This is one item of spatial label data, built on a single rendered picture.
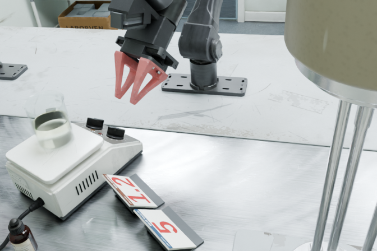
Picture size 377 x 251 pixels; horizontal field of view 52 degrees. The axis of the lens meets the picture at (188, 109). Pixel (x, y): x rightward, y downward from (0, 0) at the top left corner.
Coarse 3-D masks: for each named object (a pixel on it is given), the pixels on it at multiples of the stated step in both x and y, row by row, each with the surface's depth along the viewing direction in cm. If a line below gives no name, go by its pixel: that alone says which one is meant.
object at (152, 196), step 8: (104, 176) 64; (136, 176) 69; (136, 184) 67; (144, 184) 67; (144, 192) 66; (152, 192) 65; (152, 200) 64; (160, 200) 64; (128, 208) 63; (136, 208) 62; (144, 208) 63; (152, 208) 63
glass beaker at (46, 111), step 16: (32, 96) 62; (48, 96) 64; (32, 112) 63; (48, 112) 59; (64, 112) 61; (32, 128) 61; (48, 128) 60; (64, 128) 62; (48, 144) 62; (64, 144) 63
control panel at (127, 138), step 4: (76, 124) 73; (80, 124) 74; (84, 124) 74; (84, 128) 72; (88, 128) 73; (104, 128) 75; (92, 132) 71; (96, 132) 71; (100, 132) 72; (104, 132) 73; (100, 136) 70; (104, 136) 70; (124, 136) 73; (128, 136) 74; (104, 140) 68; (108, 140) 68; (112, 140) 69; (116, 140) 70; (120, 140) 70; (124, 140) 71; (128, 140) 71; (132, 140) 72; (136, 140) 72
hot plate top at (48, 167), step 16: (80, 128) 68; (32, 144) 65; (80, 144) 64; (96, 144) 64; (16, 160) 62; (32, 160) 62; (48, 160) 61; (64, 160) 61; (80, 160) 61; (48, 176) 58
